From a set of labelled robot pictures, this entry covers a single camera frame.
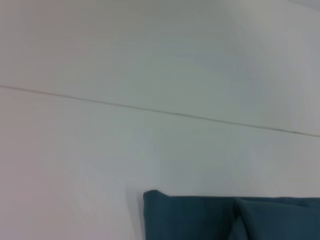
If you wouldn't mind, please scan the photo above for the teal t-shirt with FREE print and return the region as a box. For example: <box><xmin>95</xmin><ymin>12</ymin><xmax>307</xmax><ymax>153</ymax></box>
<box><xmin>142</xmin><ymin>189</ymin><xmax>320</xmax><ymax>240</ymax></box>

